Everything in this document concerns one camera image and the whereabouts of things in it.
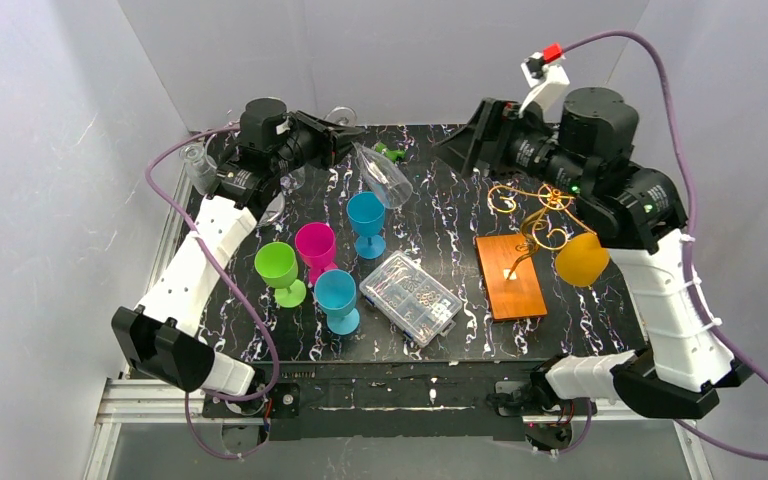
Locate gold wire wine glass rack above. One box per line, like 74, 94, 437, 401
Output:
474, 183, 592, 323

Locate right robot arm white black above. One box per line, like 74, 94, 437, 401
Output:
432, 87, 750, 420

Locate green plastic wine glass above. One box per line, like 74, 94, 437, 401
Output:
254, 242, 307, 308

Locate teal plastic wine glass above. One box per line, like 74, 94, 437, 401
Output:
347, 192, 386, 260

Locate green white toy drill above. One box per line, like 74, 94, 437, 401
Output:
373, 142, 406, 163

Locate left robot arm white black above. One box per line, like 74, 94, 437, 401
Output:
111, 97, 364, 402

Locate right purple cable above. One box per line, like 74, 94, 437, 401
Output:
561, 29, 768, 462

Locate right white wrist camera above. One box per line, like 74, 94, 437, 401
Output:
518, 43, 570, 118

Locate silver wire wine glass rack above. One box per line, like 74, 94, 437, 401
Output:
257, 167, 306, 228

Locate magenta plastic wine glass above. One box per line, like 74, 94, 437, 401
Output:
294, 222, 337, 286

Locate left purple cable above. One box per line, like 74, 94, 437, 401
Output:
144, 125, 282, 461

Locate blue plastic wine glass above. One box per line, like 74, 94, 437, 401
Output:
314, 269, 360, 335

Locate clear glass left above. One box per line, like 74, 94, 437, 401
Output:
179, 142, 219, 198

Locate clear wine glass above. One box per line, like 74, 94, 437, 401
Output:
343, 141, 413, 210

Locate orange plastic wine glass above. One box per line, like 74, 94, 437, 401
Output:
555, 233, 610, 287

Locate purple cable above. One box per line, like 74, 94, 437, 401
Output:
144, 125, 282, 461
561, 29, 768, 462

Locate clear plastic screw box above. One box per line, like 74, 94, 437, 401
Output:
359, 251, 463, 348

